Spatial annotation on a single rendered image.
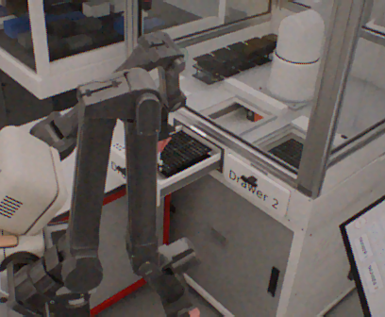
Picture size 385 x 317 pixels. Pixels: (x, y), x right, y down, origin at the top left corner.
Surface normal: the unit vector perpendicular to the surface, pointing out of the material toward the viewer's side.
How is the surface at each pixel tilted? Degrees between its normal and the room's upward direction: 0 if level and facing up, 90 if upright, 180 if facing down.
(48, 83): 90
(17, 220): 90
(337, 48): 90
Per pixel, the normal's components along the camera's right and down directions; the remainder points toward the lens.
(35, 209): 0.32, 0.57
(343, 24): -0.74, 0.36
